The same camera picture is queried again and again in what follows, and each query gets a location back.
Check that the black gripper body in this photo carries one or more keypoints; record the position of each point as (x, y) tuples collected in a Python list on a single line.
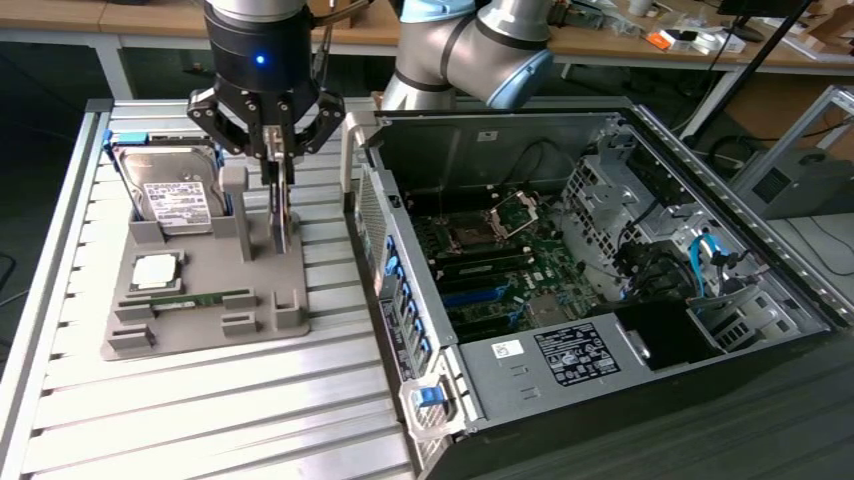
[(260, 55)]

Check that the black graphics card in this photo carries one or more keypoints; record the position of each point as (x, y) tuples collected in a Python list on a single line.
[(280, 220)]

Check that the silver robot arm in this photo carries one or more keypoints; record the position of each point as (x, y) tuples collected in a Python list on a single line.
[(467, 50)]

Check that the hard disk in blue carrier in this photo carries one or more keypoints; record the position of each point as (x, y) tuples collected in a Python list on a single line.
[(160, 170)]

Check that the thin metal locking lever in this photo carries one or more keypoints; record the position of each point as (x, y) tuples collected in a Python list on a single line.
[(443, 205)]

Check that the black open PC case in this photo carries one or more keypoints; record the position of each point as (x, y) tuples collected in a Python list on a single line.
[(507, 140)]

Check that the wooden desk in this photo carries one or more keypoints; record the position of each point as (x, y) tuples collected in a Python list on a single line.
[(67, 20)]

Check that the CPU socket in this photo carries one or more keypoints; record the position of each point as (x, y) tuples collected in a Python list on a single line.
[(470, 230)]

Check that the silver CPU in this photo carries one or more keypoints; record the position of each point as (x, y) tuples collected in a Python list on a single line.
[(155, 272)]

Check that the metal socket cover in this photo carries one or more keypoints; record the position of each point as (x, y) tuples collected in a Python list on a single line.
[(517, 212)]

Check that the green RAM stick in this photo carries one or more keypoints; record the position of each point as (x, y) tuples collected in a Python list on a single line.
[(194, 298)]

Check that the grey parts rack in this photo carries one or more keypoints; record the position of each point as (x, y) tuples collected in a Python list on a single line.
[(200, 320)]

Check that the green motherboard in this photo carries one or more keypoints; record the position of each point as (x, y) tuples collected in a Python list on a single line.
[(554, 270)]

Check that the silver chipset heatsink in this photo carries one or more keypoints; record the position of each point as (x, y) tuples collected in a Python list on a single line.
[(550, 309)]

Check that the orange small box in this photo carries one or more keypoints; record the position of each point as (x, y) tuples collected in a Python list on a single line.
[(661, 40)]

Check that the blue case release latch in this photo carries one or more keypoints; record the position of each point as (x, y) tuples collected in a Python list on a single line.
[(427, 397)]

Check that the grey power supply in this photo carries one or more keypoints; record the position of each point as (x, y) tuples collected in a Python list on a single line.
[(507, 380)]

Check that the white small box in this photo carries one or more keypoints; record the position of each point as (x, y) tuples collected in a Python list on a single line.
[(717, 45)]

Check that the black slanted pole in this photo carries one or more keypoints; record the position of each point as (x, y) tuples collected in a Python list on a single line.
[(754, 65)]

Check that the black monitor stand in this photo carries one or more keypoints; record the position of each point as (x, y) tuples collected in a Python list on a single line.
[(747, 30)]

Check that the grey cabinet box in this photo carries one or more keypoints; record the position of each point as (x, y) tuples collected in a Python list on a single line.
[(801, 185)]

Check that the grey disk bay tray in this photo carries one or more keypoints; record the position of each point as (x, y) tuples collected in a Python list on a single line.
[(734, 325)]

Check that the aluminium profile frame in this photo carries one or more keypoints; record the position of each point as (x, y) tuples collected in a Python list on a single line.
[(817, 107)]

